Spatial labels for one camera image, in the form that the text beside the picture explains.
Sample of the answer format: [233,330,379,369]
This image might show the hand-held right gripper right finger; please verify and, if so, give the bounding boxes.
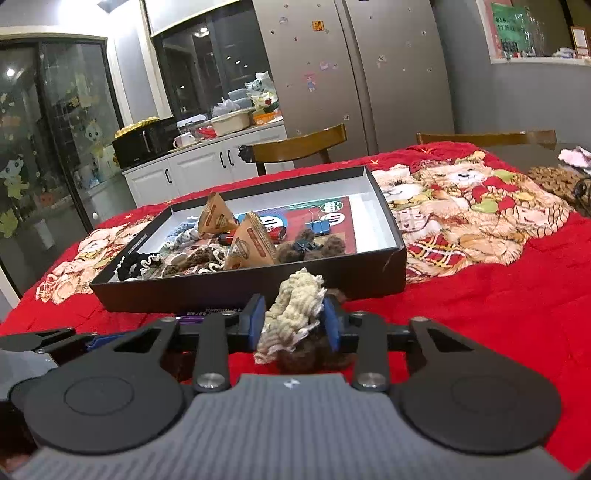
[322,295,481,393]

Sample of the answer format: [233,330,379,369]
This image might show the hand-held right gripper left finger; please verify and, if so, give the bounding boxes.
[112,294,269,393]

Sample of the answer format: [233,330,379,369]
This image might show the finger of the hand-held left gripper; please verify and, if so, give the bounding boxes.
[0,328,116,367]

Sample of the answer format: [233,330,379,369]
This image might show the cream and brown scrunchie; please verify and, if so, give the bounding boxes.
[254,268,352,374]

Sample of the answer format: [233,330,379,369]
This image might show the shallow black cardboard box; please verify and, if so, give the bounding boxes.
[90,166,408,315]

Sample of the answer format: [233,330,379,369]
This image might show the brown triangular packet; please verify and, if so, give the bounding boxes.
[198,191,240,238]
[225,211,281,271]

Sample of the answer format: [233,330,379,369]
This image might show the dark brown fluffy scrunchie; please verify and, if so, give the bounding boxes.
[276,234,346,263]

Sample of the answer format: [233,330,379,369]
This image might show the red box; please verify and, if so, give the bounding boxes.
[217,226,288,245]

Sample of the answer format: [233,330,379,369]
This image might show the blue binder clip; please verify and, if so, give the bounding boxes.
[307,208,333,234]

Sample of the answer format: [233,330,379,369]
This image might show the blue and white scrunchie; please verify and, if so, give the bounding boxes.
[163,220,204,250]

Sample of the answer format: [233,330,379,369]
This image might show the black scrunchie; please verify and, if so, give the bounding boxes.
[116,251,164,282]

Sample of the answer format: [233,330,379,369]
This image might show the dark blue hair clip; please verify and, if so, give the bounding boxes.
[292,231,319,254]

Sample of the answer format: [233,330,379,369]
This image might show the brown white-trimmed scrunchie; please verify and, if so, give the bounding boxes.
[161,246,229,278]

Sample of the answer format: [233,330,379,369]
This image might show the printed card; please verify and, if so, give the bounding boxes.
[249,195,358,254]

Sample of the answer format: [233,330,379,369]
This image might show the red bear printed blanket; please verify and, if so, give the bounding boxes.
[0,141,591,472]

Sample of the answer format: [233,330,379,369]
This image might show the white kitchen cabinet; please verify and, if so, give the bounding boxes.
[122,121,296,208]

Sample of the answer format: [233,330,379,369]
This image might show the wooden chair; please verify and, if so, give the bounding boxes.
[416,130,558,149]
[238,124,348,177]

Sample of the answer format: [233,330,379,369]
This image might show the glass door with stickers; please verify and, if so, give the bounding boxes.
[0,39,134,296]

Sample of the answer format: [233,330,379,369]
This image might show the black microwave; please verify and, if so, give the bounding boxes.
[112,121,178,169]

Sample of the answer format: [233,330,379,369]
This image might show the beige plastic basin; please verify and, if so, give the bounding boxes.
[210,110,254,137]

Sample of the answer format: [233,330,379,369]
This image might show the white plastic bag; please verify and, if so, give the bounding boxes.
[212,98,243,117]

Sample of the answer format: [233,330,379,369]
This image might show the yellow microwave cover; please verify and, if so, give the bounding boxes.
[115,117,160,138]

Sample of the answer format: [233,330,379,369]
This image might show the clear storage containers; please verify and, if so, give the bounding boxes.
[226,88,254,109]

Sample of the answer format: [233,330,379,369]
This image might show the white green snack bag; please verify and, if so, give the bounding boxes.
[245,71,280,114]

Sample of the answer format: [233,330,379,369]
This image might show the silver refrigerator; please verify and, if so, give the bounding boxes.
[253,0,457,162]

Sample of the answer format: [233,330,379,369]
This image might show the brown woven mat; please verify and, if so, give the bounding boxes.
[527,165,583,201]

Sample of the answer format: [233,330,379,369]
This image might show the dark glass window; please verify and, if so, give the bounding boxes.
[152,9,273,134]

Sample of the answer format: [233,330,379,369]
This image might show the white pink cloth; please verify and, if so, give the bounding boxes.
[558,147,591,174]

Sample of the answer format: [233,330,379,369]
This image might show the red green wall poster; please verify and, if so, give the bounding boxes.
[489,2,532,58]

